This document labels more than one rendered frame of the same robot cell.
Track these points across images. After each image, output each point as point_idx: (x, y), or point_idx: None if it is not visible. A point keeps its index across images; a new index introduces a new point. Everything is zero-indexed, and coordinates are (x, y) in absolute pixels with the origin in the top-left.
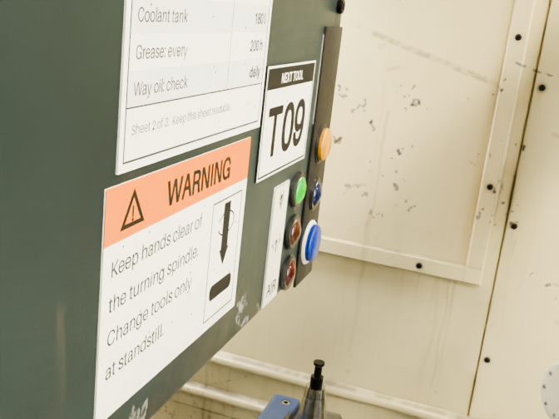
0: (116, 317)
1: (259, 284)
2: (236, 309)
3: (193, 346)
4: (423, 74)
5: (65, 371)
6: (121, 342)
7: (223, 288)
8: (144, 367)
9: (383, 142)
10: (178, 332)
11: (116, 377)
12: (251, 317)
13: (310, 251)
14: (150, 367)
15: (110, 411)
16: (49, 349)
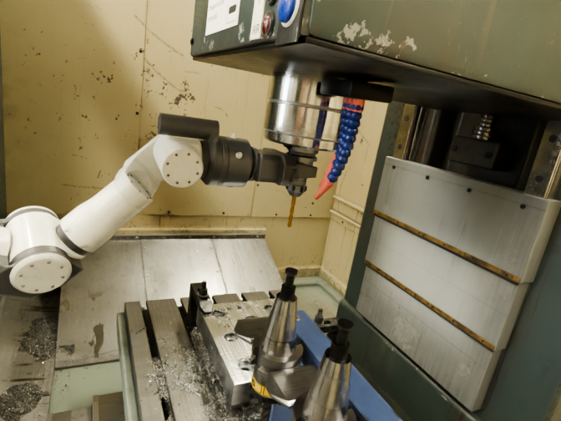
0: (210, 2)
1: (250, 22)
2: (239, 28)
3: (224, 32)
4: None
5: (204, 12)
6: (210, 12)
7: (233, 11)
8: (213, 26)
9: None
10: (219, 20)
11: (209, 22)
12: (245, 41)
13: (277, 9)
14: (214, 27)
15: (207, 33)
16: (204, 4)
